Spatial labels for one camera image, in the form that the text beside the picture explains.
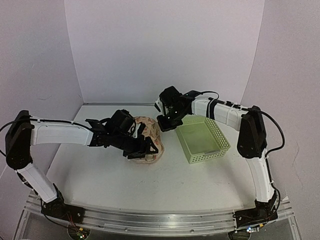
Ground floral mesh laundry bag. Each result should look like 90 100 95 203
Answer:
132 116 165 164

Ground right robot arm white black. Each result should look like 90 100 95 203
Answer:
154 86 280 229

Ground aluminium front rail frame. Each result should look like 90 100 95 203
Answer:
14 197 301 240

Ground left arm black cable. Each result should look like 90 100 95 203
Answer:
0 118 111 158

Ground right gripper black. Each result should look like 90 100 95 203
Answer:
156 107 186 133

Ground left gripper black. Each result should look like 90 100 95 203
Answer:
111 130 159 160

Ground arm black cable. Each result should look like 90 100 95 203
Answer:
199 90 286 156
0 118 111 158

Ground light green plastic basket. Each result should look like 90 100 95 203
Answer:
175 115 231 165

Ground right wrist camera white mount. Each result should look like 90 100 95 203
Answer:
154 98 164 115

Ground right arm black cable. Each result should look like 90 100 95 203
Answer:
199 90 286 156

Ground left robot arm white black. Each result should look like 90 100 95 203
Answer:
4 109 159 224

